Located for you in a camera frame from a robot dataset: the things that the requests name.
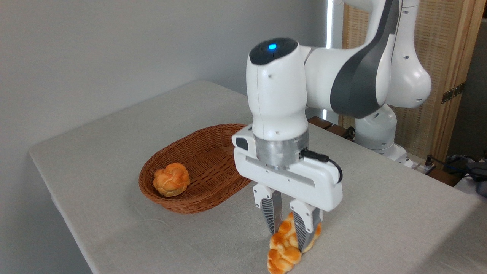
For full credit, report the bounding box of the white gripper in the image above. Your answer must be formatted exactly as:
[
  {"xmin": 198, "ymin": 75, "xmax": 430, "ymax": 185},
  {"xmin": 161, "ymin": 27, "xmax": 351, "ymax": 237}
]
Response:
[{"xmin": 232, "ymin": 124, "xmax": 343, "ymax": 253}]

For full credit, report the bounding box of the long braided bread loaf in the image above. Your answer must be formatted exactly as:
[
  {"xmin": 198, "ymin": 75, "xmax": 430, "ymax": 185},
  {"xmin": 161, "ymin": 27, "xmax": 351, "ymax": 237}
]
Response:
[{"xmin": 267, "ymin": 211, "xmax": 323, "ymax": 274}]

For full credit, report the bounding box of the brown oval wicker basket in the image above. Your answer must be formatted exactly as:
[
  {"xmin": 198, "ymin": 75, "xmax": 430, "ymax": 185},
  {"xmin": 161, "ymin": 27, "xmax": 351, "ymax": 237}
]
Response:
[{"xmin": 138, "ymin": 123, "xmax": 254, "ymax": 215}]

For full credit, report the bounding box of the round knotted bread roll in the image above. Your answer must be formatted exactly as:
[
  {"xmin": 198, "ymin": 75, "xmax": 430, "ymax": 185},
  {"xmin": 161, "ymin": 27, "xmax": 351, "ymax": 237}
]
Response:
[{"xmin": 152, "ymin": 162, "xmax": 191, "ymax": 198}]

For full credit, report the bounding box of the light grey tablecloth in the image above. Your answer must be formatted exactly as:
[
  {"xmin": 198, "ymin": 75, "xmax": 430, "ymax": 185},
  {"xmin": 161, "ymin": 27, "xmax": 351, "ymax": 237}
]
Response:
[{"xmin": 28, "ymin": 80, "xmax": 487, "ymax": 274}]

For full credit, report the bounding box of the dark brown wooden block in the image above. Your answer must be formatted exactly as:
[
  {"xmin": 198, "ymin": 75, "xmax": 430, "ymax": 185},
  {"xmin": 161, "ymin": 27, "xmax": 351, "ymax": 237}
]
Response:
[{"xmin": 306, "ymin": 116, "xmax": 355, "ymax": 140}]

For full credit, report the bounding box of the dark grey bundled object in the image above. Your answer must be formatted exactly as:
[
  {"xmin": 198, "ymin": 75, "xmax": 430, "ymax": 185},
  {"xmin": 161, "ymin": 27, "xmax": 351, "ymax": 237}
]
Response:
[{"xmin": 447, "ymin": 152, "xmax": 487, "ymax": 199}]

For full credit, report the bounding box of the bright vertical light strip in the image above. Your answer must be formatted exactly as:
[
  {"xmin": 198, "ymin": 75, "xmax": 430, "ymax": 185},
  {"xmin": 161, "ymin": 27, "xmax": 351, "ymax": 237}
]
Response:
[{"xmin": 322, "ymin": 0, "xmax": 335, "ymax": 121}]

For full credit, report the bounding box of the brass screen hinge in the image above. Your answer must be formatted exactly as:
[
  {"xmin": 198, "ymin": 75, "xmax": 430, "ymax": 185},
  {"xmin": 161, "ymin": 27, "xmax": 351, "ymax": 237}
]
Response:
[{"xmin": 441, "ymin": 81, "xmax": 466, "ymax": 104}]

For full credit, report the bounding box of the wooden woven folding screen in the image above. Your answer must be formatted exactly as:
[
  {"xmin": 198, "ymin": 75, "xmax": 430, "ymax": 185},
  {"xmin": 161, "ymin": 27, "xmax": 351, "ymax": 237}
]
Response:
[{"xmin": 338, "ymin": 0, "xmax": 487, "ymax": 162}]

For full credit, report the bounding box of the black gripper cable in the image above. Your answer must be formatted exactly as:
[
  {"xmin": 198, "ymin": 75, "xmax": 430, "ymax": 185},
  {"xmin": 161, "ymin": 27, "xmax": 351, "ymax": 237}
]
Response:
[{"xmin": 299, "ymin": 148, "xmax": 344, "ymax": 184}]

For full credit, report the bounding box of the black power cable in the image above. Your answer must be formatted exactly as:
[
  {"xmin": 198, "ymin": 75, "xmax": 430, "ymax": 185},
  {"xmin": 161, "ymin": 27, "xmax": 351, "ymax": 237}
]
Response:
[{"xmin": 424, "ymin": 154, "xmax": 476, "ymax": 177}]

